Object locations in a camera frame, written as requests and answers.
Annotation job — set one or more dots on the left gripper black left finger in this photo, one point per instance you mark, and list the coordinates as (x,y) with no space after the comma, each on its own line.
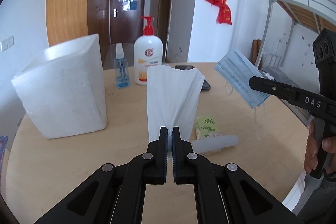
(158,163)

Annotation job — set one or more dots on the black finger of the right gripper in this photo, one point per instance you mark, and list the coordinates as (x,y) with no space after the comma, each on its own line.
(272,87)

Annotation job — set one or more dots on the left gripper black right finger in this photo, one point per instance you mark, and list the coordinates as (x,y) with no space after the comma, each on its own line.
(183,174)

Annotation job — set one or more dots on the white translucent foam tube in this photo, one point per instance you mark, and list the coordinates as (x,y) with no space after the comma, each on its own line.
(214,144)

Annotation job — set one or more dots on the green tissue pack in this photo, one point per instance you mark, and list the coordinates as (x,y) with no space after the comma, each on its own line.
(206,127)

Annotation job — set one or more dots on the blue surgical face mask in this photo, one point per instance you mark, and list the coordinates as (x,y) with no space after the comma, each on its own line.
(237,70)

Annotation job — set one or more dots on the white cloth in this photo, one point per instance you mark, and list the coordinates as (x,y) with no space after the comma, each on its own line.
(172,101)

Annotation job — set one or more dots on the person's right hand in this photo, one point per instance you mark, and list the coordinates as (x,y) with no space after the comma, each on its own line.
(329,145)

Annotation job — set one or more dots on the black smartphone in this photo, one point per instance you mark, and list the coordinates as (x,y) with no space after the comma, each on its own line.
(205,87)

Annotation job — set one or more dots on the small blue spray bottle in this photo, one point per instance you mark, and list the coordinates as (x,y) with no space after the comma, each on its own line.
(121,68)

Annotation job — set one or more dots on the white lotion pump bottle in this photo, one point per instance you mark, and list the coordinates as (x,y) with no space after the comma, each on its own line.
(148,52)

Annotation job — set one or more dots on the white styrofoam box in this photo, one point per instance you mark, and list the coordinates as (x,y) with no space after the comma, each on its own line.
(62,89)

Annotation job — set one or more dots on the dark brown entrance door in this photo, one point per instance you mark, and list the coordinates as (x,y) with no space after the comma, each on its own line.
(126,22)

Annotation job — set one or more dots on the metal bunk bed frame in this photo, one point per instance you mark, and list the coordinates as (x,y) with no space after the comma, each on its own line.
(287,43)

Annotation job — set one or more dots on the white wall socket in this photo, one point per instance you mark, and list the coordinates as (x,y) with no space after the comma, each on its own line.
(7,43)

